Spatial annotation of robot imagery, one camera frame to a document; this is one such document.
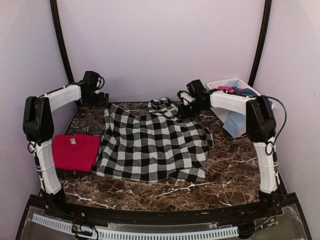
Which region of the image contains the black front rail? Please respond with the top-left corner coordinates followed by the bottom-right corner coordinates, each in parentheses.
top-left (44, 199), bottom-right (276, 227)

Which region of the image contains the white plastic laundry bin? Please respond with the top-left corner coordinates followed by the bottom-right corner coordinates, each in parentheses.
top-left (206, 78), bottom-right (260, 137)

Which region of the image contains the left black frame post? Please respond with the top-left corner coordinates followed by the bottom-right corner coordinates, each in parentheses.
top-left (49, 0), bottom-right (75, 83)

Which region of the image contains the white slotted cable duct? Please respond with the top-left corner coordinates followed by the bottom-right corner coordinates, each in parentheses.
top-left (31, 213), bottom-right (239, 240)

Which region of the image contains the black white plaid shirt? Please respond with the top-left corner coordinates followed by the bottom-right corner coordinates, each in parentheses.
top-left (93, 97), bottom-right (213, 183)

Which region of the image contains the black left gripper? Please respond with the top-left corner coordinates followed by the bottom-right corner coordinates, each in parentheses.
top-left (81, 90), bottom-right (109, 106)

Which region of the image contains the right black frame post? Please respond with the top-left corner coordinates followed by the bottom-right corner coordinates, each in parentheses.
top-left (247, 0), bottom-right (272, 87)

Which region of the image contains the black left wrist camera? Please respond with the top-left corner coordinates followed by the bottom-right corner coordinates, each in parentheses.
top-left (82, 71), bottom-right (105, 92)

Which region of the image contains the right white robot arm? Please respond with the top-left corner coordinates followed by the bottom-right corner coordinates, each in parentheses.
top-left (177, 90), bottom-right (281, 217)

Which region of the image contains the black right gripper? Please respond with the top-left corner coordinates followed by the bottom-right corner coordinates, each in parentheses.
top-left (176, 99), bottom-right (207, 120)

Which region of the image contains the pink garment in bin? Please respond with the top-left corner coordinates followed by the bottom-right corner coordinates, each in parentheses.
top-left (217, 86), bottom-right (244, 94)

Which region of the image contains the folded red t-shirt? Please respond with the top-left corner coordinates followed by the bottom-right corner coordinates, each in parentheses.
top-left (52, 134), bottom-right (100, 173)

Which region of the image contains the blue garment in bin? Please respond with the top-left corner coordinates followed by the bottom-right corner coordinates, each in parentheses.
top-left (232, 86), bottom-right (258, 98)

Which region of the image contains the light blue cloth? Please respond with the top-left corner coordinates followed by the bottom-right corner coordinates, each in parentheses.
top-left (222, 111), bottom-right (246, 139)

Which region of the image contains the black frame post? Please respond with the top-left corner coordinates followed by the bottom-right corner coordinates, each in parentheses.
top-left (247, 0), bottom-right (272, 87)
top-left (49, 0), bottom-right (75, 83)

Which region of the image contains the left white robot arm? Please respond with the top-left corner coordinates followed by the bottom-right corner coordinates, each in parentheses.
top-left (22, 80), bottom-right (99, 197)

